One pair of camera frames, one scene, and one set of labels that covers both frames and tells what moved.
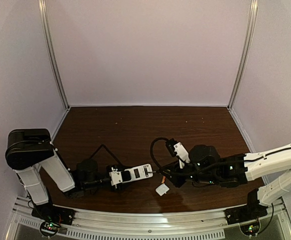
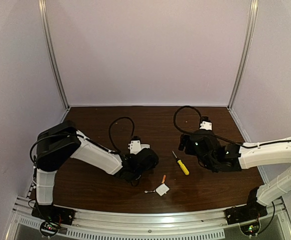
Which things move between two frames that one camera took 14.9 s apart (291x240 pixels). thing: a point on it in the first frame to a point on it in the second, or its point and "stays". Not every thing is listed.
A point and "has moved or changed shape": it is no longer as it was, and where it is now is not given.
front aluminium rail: x=102 y=224 stays
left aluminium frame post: x=45 y=24 stays
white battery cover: x=162 y=189 stays
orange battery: x=164 y=178 stays
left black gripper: x=122 y=185 to x=134 y=176
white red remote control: x=142 y=171 has moved or changed shape
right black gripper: x=172 y=175 to x=183 y=143
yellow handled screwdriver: x=167 y=170 has moved or changed shape
